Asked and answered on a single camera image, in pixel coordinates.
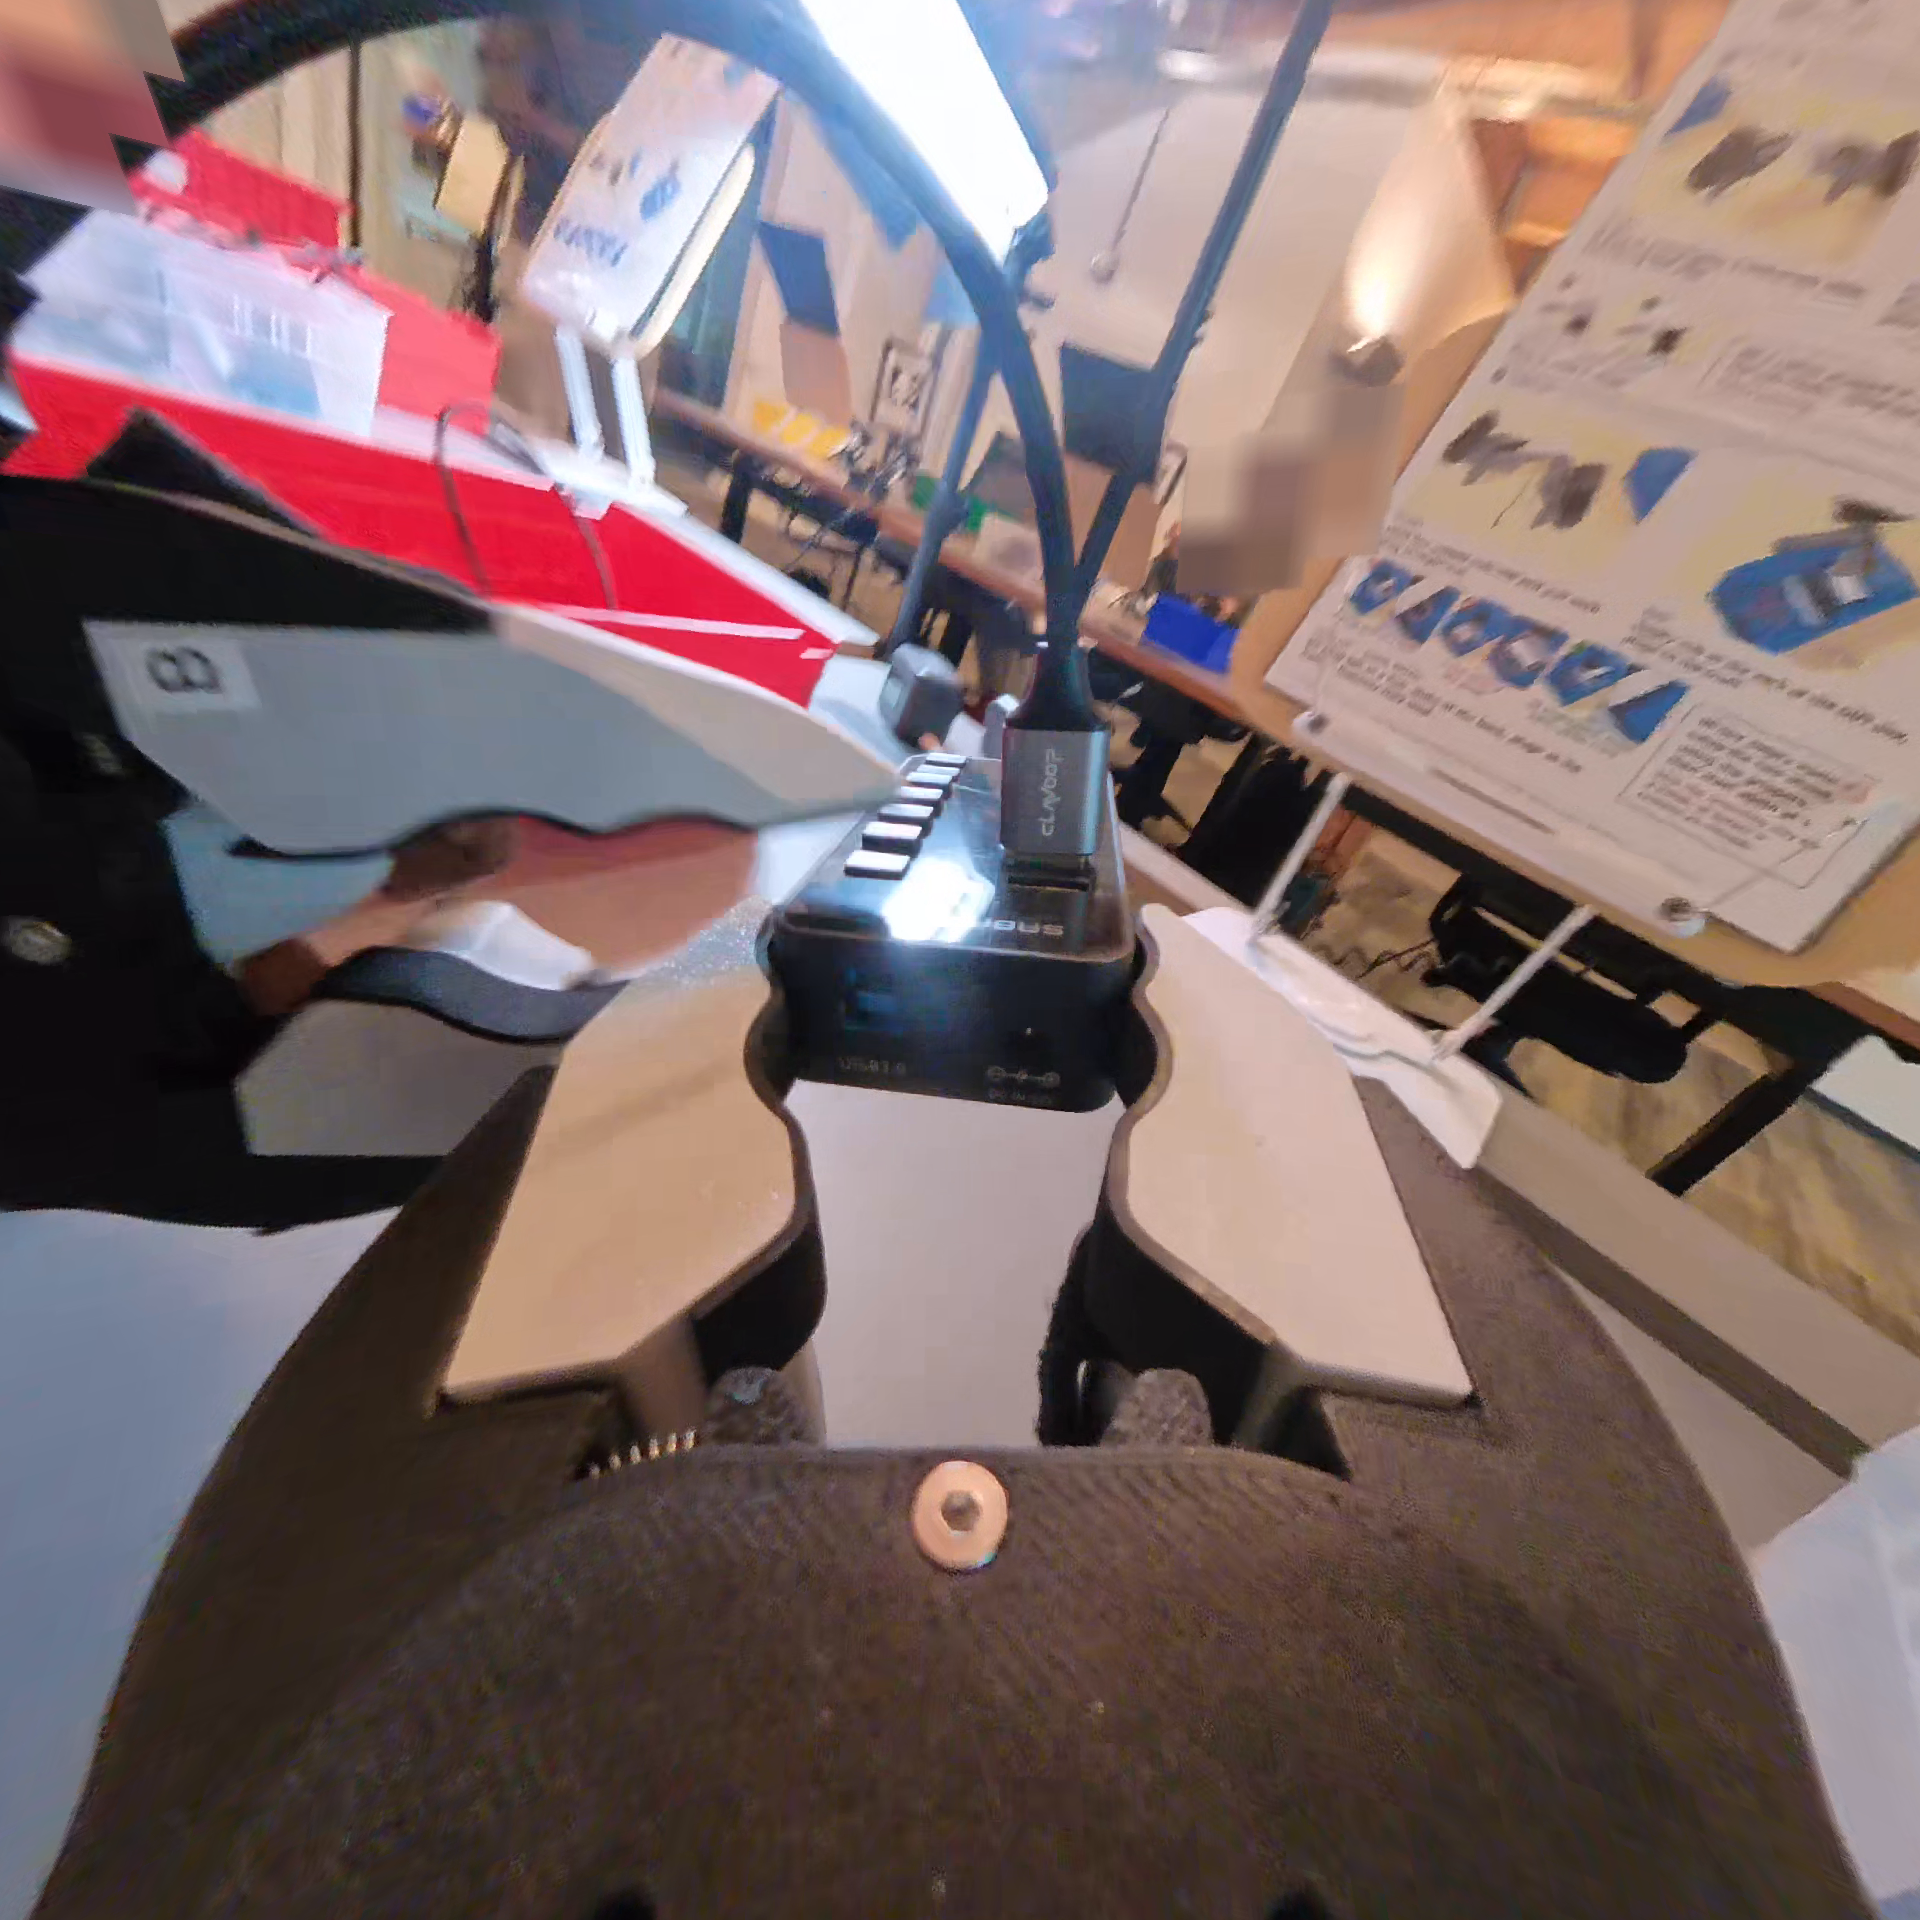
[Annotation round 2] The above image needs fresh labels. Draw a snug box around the small blue bin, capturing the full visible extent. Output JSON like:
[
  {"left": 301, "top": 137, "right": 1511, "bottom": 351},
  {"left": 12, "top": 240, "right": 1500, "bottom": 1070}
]
[{"left": 1140, "top": 592, "right": 1249, "bottom": 672}]

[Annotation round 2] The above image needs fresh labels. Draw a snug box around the thin black wire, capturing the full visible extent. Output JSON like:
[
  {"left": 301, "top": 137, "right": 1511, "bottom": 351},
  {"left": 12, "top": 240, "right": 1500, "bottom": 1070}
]
[{"left": 432, "top": 403, "right": 620, "bottom": 608}]

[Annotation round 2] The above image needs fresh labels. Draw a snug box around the paper sign on white stand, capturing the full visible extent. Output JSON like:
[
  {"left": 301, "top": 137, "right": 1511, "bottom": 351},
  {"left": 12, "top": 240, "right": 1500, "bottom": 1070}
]
[{"left": 517, "top": 38, "right": 781, "bottom": 519}]

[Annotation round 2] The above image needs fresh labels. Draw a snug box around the illustrated instruction poster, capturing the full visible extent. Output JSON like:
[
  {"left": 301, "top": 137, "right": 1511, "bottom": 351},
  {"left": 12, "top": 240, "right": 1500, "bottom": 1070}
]
[{"left": 1264, "top": 0, "right": 1920, "bottom": 958}]

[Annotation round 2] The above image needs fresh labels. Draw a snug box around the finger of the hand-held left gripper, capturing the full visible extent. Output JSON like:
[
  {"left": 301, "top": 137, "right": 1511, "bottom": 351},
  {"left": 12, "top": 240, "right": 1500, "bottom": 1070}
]
[
  {"left": 87, "top": 615, "right": 904, "bottom": 969},
  {"left": 383, "top": 816, "right": 759, "bottom": 993}
]

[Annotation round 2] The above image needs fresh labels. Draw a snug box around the black pole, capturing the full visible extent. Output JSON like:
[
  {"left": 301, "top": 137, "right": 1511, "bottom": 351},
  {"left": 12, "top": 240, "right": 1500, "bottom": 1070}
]
[{"left": 1073, "top": 0, "right": 1338, "bottom": 601}]

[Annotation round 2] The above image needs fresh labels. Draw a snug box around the white wire poster stand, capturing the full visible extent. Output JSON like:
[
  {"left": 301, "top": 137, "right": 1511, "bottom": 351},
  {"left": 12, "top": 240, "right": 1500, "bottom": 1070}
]
[{"left": 1170, "top": 772, "right": 1600, "bottom": 1172}]

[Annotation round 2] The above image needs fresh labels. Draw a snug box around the grey power adapter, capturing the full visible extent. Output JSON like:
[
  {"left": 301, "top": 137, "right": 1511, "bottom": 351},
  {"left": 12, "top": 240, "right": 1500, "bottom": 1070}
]
[{"left": 877, "top": 644, "right": 970, "bottom": 752}]

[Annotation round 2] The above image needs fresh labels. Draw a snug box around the clear plastic bin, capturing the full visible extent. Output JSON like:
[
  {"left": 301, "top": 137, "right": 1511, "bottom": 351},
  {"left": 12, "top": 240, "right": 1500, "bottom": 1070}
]
[{"left": 24, "top": 210, "right": 396, "bottom": 442}]

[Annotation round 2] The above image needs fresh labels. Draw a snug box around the translucent white plastic item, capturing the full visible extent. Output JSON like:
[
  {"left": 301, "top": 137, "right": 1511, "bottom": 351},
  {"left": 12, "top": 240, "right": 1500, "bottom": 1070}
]
[{"left": 1752, "top": 1424, "right": 1920, "bottom": 1920}]

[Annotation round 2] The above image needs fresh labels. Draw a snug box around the black USB hub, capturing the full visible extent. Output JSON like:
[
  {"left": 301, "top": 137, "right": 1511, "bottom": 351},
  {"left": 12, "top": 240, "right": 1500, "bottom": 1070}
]
[{"left": 756, "top": 750, "right": 1149, "bottom": 1116}]

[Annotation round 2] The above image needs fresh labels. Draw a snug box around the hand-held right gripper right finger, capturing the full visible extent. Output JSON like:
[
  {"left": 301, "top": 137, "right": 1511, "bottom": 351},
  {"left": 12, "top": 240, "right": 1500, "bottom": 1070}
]
[{"left": 1080, "top": 904, "right": 1474, "bottom": 1412}]

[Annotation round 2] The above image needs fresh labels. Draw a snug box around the white lamp light panel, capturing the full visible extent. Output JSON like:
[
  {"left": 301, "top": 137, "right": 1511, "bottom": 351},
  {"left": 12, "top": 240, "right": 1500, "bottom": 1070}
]
[{"left": 795, "top": 0, "right": 1057, "bottom": 262}]

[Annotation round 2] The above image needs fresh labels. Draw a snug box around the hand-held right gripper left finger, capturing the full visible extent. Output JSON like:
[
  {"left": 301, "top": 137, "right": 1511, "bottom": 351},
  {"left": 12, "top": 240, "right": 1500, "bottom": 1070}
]
[{"left": 440, "top": 961, "right": 827, "bottom": 1412}]

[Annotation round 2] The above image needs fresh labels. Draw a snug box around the black USB cable silver plug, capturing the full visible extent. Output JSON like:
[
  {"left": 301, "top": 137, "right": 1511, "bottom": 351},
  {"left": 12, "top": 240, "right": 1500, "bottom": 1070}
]
[{"left": 152, "top": 0, "right": 1121, "bottom": 889}]

